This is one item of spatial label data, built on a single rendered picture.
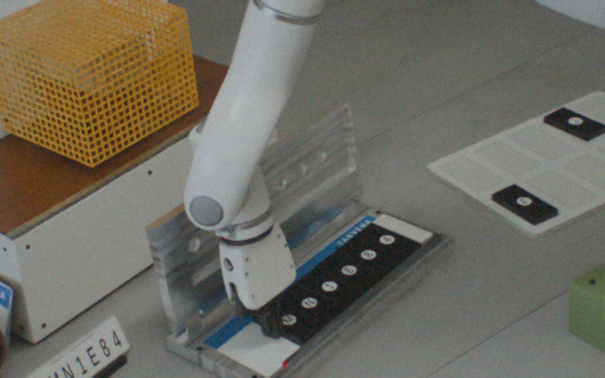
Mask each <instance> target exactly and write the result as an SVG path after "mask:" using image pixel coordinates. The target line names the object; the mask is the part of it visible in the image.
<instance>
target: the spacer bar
mask: <svg viewBox="0 0 605 378"><path fill-rule="evenodd" d="M372 223H375V224H378V225H381V226H383V227H385V228H388V229H390V230H393V231H395V233H397V234H401V235H403V236H406V237H408V238H410V239H413V240H415V241H418V242H420V243H421V244H422V246H423V245H424V244H425V243H426V242H427V241H429V240H430V239H431V238H432V237H433V234H432V233H429V232H427V231H424V230H421V228H418V227H416V226H414V225H411V224H409V223H406V222H404V221H400V220H398V219H395V218H393V217H390V216H388V215H386V214H383V215H382V216H380V217H379V218H378V219H375V220H374V221H373V222H372Z"/></svg>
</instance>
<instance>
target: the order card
mask: <svg viewBox="0 0 605 378"><path fill-rule="evenodd" d="M129 348H130V345H129V343H128V341H127V339H126V336H125V334H124V332H123V330H122V328H121V326H120V324H119V321H118V318H117V316H116V315H113V316H110V317H109V319H108V320H106V321H105V322H103V323H102V324H100V325H98V326H97V327H95V328H94V330H92V331H90V332H89V333H87V334H86V335H84V336H83V337H82V338H80V339H79V340H78V341H76V342H75V343H73V344H71V345H70V346H68V347H67V349H65V350H64V351H62V352H60V353H59V354H57V355H56V357H53V358H52V359H51V360H49V361H47V362H45V363H44V365H43V366H41V367H39V368H37V369H36V370H34V372H32V373H31V374H29V375H28V376H25V377H24V378H90V377H91V376H93V375H95V374H96V373H98V372H99V370H100V369H103V368H104V367H105V366H107V365H108V364H109V363H112V361H113V360H114V359H116V358H117V357H119V356H120V355H121V354H124V353H125V351H126V350H128V349H129Z"/></svg>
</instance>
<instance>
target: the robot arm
mask: <svg viewBox="0 0 605 378"><path fill-rule="evenodd" d="M535 1H536V2H538V3H540V4H542V5H545V6H547V7H549V8H551V9H553V10H556V11H558V12H560V13H562V14H566V15H568V16H570V17H572V18H575V19H578V20H580V21H582V23H583V22H586V23H588V24H591V25H594V26H597V27H601V28H604V29H605V0H535ZM324 3H325V0H250V2H249V5H248V8H247V11H246V15H245V19H243V21H244V22H242V26H241V29H240V32H239V36H238V40H237V43H236V47H235V50H234V55H233V58H232V61H231V64H230V67H229V70H228V73H227V75H226V78H225V80H224V82H223V84H222V86H221V88H220V90H219V92H218V96H217V98H216V100H215V102H214V104H213V107H212V109H211V111H210V114H209V116H208V118H207V121H206V120H205V122H202V123H201V124H199V125H197V126H196V127H195V128H194V129H193V130H192V131H191V132H190V135H189V140H190V143H191V147H192V151H193V155H194V158H193V161H192V165H191V168H190V172H189V177H188V180H187V184H186V188H185V195H184V202H185V209H186V213H187V215H188V217H189V219H190V220H191V221H192V222H193V223H194V224H195V225H196V226H198V227H200V228H203V229H207V230H215V231H216V235H217V236H220V238H221V242H220V243H219V247H220V260H221V267H222V273H223V278H224V283H225V288H226V291H227V295H228V297H229V300H230V302H231V303H232V304H235V312H236V316H237V317H241V318H246V317H248V316H251V315H252V314H254V315H257V317H258V320H259V324H260V328H261V332H262V335H263V336H266V337H270V338H273V339H277V340H278V339H279V338H280V337H281V336H283V335H284V334H285V330H284V326H283V322H282V318H281V314H280V310H279V309H280V308H281V307H282V300H281V297H282V294H283V291H284V288H285V287H286V286H289V285H290V284H291V283H292V282H293V281H294V279H295V278H296V269H295V265H294V261H293V258H292V255H291V252H290V249H289V246H288V243H286V241H285V238H284V236H283V233H282V231H281V229H280V227H279V225H278V224H277V222H276V220H274V215H273V211H272V207H271V202H270V198H269V194H268V191H267V187H266V183H265V179H264V175H263V170H262V166H261V163H260V160H261V158H262V155H263V153H264V151H265V149H266V147H267V144H268V141H269V139H270V137H271V135H272V133H273V130H274V128H275V126H276V124H277V122H278V120H279V118H280V116H281V113H282V111H283V109H284V107H285V105H286V103H288V101H289V99H290V97H291V94H292V92H293V90H294V86H295V84H296V82H297V79H298V77H299V74H300V71H301V69H302V65H303V62H304V60H305V57H306V54H307V51H308V49H309V45H310V42H311V39H312V36H313V34H315V31H316V27H317V24H318V21H319V19H320V16H321V12H322V9H323V6H324ZM575 19H574V20H575Z"/></svg>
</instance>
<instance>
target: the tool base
mask: <svg viewBox="0 0 605 378"><path fill-rule="evenodd" d="M360 199H361V197H359V198H357V199H356V198H355V199H353V200H351V199H349V200H346V201H345V202H344V203H343V206H344V209H343V210H342V211H340V212H339V213H338V214H336V215H335V216H334V217H332V218H331V219H330V220H328V221H327V224H328V227H327V228H326V229H325V230H323V231H322V232H321V233H319V234H318V236H316V237H314V238H313V239H312V240H310V241H309V242H308V243H306V244H305V245H304V246H302V245H301V244H303V242H302V241H301V242H299V243H298V244H297V245H295V246H294V247H293V248H291V249H290V252H291V255H292V258H293V261H294V265H295V269H297V268H298V267H299V266H301V265H302V263H303V262H305V261H306V260H307V259H308V258H310V257H311V256H312V255H314V254H315V253H316V252H319V251H320V250H321V249H322V248H324V247H325V246H326V245H328V244H329V243H330V242H332V241H333V240H334V239H336V238H337V237H338V236H339V234H341V233H342V232H343V231H345V230H346V229H347V228H350V227H351V226H352V225H353V224H355V223H356V222H357V221H359V220H360V219H361V218H363V217H364V216H365V215H371V216H374V217H377V218H379V217H380V216H382V215H383V214H385V213H383V212H381V213H380V214H375V211H378V210H374V209H373V207H371V206H364V205H362V203H359V202H358V201H359V200H360ZM453 252H454V239H453V238H450V237H448V236H445V237H444V236H441V239H440V240H439V241H438V242H437V243H436V244H434V245H433V246H432V247H431V248H430V249H428V250H427V251H426V252H425V253H424V255H423V256H421V257H419V258H418V259H417V260H416V261H414V262H413V263H412V264H411V265H410V266H408V267H407V268H406V269H405V270H404V271H402V272H401V273H400V274H399V275H398V276H395V277H394V278H393V279H392V280H391V281H389V282H388V284H387V285H386V286H385V287H383V288H382V289H381V290H380V291H379V292H377V293H376V294H375V295H374V296H373V297H371V298H370V299H368V300H367V301H366V302H364V303H363V304H362V305H361V306H360V307H358V309H357V310H356V311H355V312H354V313H352V314H351V315H350V316H349V317H348V318H346V319H345V320H344V321H343V322H342V323H340V324H338V325H337V326H336V327H335V328H334V329H332V331H331V332H330V333H329V334H328V335H326V336H325V337H324V338H323V339H322V340H320V341H319V342H318V343H317V344H316V345H313V346H312V347H311V348H310V350H309V351H307V352H306V353H305V354H304V355H303V356H301V357H300V358H299V359H298V360H297V361H295V362H294V363H293V364H292V366H291V367H288V368H287V369H285V368H283V366H282V367H281V368H280V369H279V370H278V371H276V372H275V373H274V374H273V375H272V376H270V377H266V376H263V375H261V374H259V373H258V372H256V371H254V370H252V369H250V368H248V367H246V366H243V365H241V364H239V363H237V362H235V360H233V359H231V358H229V357H227V356H226V355H224V354H222V353H219V352H217V351H215V350H213V349H211V348H209V347H207V346H205V345H203V341H204V339H205V338H207V337H208V336H209V335H211V334H212V333H213V332H214V331H216V330H218V329H219V328H221V327H222V326H223V324H225V323H226V322H227V321H228V320H230V319H231V318H232V317H234V316H235V315H236V312H235V304H232V303H231V302H230V301H229V302H228V303H226V304H225V305H224V307H220V306H221V304H222V302H221V301H220V302H219V303H218V304H216V306H215V307H214V308H211V309H210V310H209V311H207V312H206V313H205V314H200V313H199V314H198V315H194V316H191V317H190V318H189V319H188V320H187V321H186V326H187V327H186V328H185V329H183V330H182V331H181V332H179V333H176V332H173V333H172V335H170V336H169V337H168V338H167V339H166V340H167V346H168V350H170V351H172V352H174V353H176V354H178V355H179V356H181V357H183V358H186V359H188V360H190V361H192V362H194V363H196V364H197V365H199V366H201V367H203V368H206V369H208V370H210V371H212V372H214V374H215V375H217V376H219V377H221V378H252V376H253V375H257V376H258V377H257V378H306V377H307V376H308V375H310V374H311V373H312V372H313V371H315V370H316V369H318V368H319V367H320V366H321V364H322V363H323V362H325V361H326V360H327V359H328V358H329V357H330V356H332V355H333V354H334V353H335V352H336V351H337V350H340V349H341V347H342V346H343V345H344V344H345V343H347V342H348V341H349V340H350V339H351V338H353V337H354V336H355V335H356V334H357V333H358V332H360V331H361V330H362V329H363V327H364V326H366V325H368V324H369V323H370V322H371V321H372V320H373V319H375V318H376V317H377V316H378V315H379V314H380V313H382V312H383V311H384V310H385V309H386V308H387V307H389V306H390V305H391V303H393V302H394V301H395V300H397V299H398V298H399V297H400V296H401V295H403V294H404V293H405V292H406V291H407V290H408V289H410V288H411V287H412V286H413V285H414V284H415V283H418V282H419V281H420V280H421V279H422V277H423V276H425V275H426V274H427V273H428V272H429V271H430V270H432V269H433V268H434V267H435V266H436V265H437V264H440V263H441V262H442V261H443V260H444V259H446V258H447V257H448V256H449V255H450V254H451V253H453ZM197 347H203V350H197Z"/></svg>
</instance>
